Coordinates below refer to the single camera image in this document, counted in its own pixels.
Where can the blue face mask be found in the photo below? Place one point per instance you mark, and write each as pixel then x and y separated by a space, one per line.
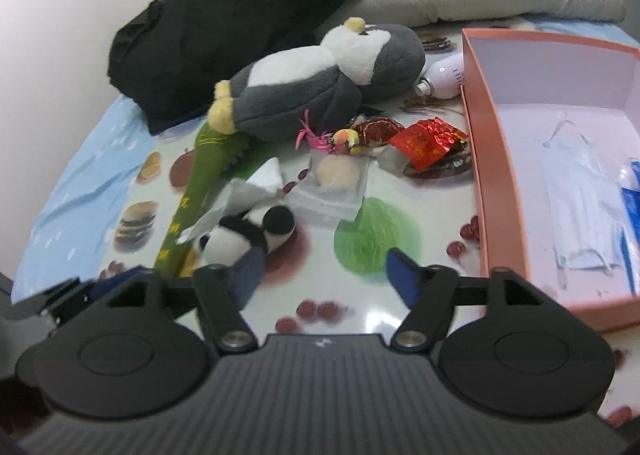
pixel 580 205

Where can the red foil snack packet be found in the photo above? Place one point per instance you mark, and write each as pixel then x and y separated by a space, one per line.
pixel 425 142

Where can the grey penguin plush toy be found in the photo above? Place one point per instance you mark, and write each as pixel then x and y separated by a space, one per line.
pixel 300 95

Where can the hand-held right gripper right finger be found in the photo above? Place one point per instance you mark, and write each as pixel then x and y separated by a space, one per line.
pixel 400 275

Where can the panda plush toy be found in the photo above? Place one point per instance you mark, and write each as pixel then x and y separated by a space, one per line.
pixel 235 240

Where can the pink cardboard box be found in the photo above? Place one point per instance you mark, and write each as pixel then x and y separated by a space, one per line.
pixel 487 170

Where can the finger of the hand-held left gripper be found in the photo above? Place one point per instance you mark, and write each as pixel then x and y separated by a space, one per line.
pixel 107 287

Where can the blue packet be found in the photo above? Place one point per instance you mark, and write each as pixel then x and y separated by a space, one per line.
pixel 631 205

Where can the white plastic bottle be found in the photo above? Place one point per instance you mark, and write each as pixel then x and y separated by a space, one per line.
pixel 445 75

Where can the clear plastic wrapped packet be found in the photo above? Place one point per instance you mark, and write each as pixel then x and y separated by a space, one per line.
pixel 395 161

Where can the clear packet with round pastry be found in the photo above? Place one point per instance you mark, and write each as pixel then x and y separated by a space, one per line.
pixel 332 175

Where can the long green plush toy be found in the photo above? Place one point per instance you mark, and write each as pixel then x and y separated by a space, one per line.
pixel 200 170

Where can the light blue bed sheet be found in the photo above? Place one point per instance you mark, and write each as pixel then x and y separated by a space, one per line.
pixel 65 185

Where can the pink feather bird toy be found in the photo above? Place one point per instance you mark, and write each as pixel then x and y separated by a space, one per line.
pixel 345 142

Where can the white tissue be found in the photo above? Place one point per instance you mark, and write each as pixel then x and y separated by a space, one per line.
pixel 250 190

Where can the dark red snack packet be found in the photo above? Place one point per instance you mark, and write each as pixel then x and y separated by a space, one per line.
pixel 380 130

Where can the black jacket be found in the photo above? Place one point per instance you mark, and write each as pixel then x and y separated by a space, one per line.
pixel 240 20

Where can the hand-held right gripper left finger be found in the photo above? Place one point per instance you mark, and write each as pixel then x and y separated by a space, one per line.
pixel 250 275

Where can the fruit print mat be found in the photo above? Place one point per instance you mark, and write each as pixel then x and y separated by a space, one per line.
pixel 380 235

